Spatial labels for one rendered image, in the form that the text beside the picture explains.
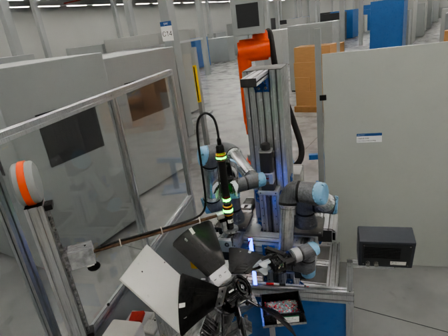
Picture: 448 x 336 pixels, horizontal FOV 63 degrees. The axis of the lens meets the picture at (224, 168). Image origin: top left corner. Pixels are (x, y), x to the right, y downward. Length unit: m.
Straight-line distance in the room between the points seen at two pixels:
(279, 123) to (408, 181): 1.53
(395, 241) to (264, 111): 1.08
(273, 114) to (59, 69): 2.54
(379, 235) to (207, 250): 0.87
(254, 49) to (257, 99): 3.14
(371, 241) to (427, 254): 1.97
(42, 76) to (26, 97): 0.28
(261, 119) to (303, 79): 7.29
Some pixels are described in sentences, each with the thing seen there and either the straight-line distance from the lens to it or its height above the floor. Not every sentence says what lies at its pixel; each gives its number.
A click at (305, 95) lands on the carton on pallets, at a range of 9.72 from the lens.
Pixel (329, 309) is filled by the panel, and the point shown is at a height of 0.71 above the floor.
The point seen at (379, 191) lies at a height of 0.77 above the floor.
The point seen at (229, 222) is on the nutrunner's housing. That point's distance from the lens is 1.62.
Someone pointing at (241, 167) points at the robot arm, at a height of 1.59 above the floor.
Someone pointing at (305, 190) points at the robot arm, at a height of 1.48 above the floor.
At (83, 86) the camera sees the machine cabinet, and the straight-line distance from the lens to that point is 4.37.
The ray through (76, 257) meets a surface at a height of 1.56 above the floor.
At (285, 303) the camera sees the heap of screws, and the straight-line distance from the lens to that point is 2.18.
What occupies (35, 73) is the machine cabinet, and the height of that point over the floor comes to 2.11.
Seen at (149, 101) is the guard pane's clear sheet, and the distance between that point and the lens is 2.53.
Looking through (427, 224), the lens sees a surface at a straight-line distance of 3.76.
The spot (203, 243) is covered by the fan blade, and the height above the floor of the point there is 1.38.
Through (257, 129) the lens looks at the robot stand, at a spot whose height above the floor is 1.66.
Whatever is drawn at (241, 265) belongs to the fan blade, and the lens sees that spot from 1.89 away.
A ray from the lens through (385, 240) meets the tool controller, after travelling 2.00.
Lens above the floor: 2.31
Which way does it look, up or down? 21 degrees down
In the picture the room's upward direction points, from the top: 7 degrees counter-clockwise
